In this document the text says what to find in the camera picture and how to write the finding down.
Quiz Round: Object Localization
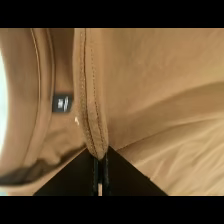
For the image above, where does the tan T-shirt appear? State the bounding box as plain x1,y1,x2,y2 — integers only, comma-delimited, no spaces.
0,27,224,197

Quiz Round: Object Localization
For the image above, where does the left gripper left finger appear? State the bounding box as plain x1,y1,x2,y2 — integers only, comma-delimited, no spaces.
33,148,101,197

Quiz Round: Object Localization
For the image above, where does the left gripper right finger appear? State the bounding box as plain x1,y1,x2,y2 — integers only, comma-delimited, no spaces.
100,145,169,197

